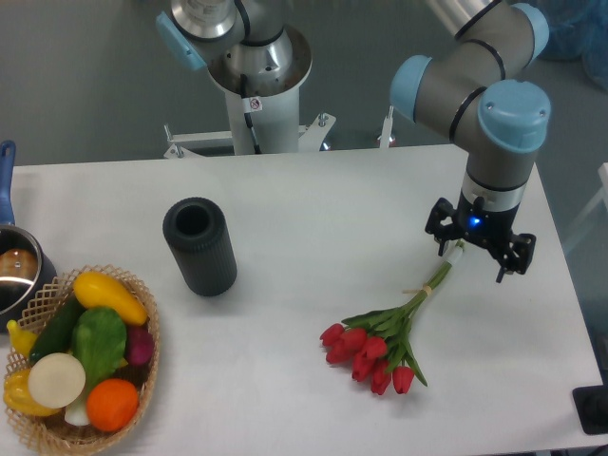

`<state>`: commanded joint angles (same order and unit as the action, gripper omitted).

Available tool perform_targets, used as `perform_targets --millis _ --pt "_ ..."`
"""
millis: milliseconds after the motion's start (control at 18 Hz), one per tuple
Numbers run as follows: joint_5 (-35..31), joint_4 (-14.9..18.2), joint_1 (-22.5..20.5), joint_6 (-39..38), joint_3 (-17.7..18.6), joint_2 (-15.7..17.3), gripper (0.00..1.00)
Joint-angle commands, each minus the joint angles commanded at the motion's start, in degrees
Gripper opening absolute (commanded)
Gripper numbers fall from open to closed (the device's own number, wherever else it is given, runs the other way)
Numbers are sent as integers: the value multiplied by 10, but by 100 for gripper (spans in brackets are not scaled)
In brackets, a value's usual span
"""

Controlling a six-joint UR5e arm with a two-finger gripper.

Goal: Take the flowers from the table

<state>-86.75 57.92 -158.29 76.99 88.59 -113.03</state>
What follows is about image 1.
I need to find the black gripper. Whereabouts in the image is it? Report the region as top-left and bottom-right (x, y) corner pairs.
(425, 188), (537, 283)

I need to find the red tulip bouquet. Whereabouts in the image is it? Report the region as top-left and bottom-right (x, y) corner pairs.
(319, 240), (465, 396)

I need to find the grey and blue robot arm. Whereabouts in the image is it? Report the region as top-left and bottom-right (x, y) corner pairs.
(156, 1), (551, 275)

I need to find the black device at table edge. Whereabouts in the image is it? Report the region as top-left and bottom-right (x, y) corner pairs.
(572, 385), (607, 435)

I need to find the blue plastic bag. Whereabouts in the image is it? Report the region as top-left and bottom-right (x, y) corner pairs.
(537, 1), (607, 91)

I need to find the dark grey ribbed vase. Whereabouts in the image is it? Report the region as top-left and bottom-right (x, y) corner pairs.
(162, 197), (238, 297)

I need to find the purple radish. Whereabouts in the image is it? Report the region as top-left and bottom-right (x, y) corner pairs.
(124, 326), (155, 366)

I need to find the yellow squash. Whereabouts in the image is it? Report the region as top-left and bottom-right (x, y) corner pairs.
(72, 271), (148, 326)

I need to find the green lettuce leaf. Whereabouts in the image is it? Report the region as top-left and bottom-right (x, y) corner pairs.
(72, 307), (126, 393)

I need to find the orange fruit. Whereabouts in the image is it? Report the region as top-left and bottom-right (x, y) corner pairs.
(85, 378), (139, 432)

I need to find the dark green cucumber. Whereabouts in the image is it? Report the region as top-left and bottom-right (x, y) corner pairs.
(28, 295), (85, 365)

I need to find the white round onion slice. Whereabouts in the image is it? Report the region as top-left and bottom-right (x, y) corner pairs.
(28, 352), (86, 409)

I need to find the yellow bell pepper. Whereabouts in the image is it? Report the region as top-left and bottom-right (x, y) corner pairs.
(3, 369), (62, 417)

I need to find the white frame at right edge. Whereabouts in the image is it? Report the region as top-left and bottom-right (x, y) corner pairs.
(562, 162), (607, 256)

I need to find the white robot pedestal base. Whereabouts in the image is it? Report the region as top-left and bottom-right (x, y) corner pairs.
(163, 90), (337, 159)

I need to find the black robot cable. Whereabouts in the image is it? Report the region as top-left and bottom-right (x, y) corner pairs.
(239, 73), (262, 156)

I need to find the blue handled saucepan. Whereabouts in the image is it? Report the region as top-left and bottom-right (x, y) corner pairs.
(1, 140), (56, 334)

